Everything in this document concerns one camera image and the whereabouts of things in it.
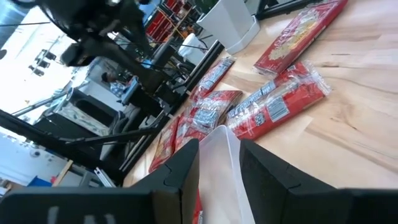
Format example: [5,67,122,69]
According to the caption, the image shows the person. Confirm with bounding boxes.
[101,72,128,98]

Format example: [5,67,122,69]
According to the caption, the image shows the black table edge rail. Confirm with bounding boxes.
[256,0,315,20]

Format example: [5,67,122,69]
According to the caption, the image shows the blue box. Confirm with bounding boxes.
[27,175,53,188]

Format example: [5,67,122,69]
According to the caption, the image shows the black table end rail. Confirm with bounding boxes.
[119,40,225,184]

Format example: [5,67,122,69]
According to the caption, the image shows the red storage shelving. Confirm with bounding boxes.
[145,0,190,43]

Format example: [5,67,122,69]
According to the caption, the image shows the black frame strut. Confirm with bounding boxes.
[0,108,125,184]

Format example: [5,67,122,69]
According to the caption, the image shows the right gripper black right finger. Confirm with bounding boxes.
[239,139,346,224]

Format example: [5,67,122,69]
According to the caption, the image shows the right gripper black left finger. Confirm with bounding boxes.
[132,138,200,224]

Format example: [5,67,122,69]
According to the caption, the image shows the red clear-wrapped popcorn bag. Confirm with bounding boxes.
[226,60,332,141]
[252,0,349,79]
[174,89,244,153]
[148,117,180,174]
[188,55,236,102]
[192,189,205,224]

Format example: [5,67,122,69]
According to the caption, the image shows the white draped cover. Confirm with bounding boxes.
[178,32,208,66]

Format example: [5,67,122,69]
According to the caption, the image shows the white planter pot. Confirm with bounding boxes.
[196,0,261,55]

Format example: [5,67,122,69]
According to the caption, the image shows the clear plastic storage bin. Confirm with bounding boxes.
[198,124,256,224]

